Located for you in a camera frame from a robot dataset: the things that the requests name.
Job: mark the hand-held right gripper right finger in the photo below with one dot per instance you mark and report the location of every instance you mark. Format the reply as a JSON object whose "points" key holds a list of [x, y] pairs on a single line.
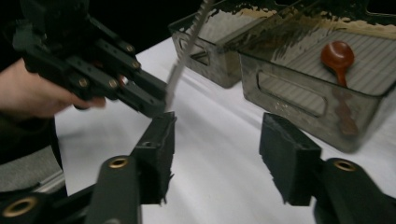
{"points": [[289, 161]]}

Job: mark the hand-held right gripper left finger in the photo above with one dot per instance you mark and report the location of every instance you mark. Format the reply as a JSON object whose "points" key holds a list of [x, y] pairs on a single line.
{"points": [[155, 155]]}

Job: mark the silver table knife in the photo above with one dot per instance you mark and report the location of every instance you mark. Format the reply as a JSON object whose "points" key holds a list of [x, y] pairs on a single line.
{"points": [[186, 51]]}

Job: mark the smoky clear plastic bin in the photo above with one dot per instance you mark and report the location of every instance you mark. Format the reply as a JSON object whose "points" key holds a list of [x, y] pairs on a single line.
{"points": [[280, 102], [214, 68]]}

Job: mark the brown wooden spoon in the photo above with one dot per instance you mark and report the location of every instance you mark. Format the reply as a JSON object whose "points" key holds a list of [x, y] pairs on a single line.
{"points": [[337, 56]]}

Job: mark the white table cover board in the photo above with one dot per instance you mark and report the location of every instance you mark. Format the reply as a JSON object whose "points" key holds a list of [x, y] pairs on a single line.
{"points": [[218, 171]]}

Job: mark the metal floor rail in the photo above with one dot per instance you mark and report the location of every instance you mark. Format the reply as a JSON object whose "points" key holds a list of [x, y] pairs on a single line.
{"points": [[49, 183]]}

